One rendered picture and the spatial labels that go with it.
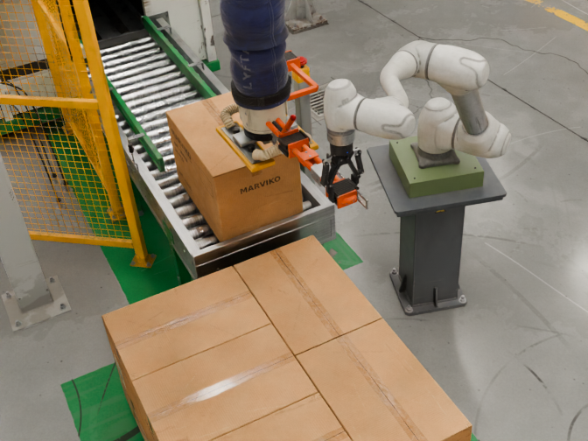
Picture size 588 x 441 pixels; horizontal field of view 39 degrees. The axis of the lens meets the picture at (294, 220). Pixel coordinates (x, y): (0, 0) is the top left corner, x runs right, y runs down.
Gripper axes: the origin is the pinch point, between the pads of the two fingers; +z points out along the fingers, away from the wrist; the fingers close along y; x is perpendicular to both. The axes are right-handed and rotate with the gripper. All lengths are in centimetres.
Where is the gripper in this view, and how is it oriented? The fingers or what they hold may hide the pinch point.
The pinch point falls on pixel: (342, 190)
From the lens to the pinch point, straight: 278.4
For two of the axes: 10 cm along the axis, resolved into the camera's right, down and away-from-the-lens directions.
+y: -8.9, 3.3, -3.2
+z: 0.6, 7.7, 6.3
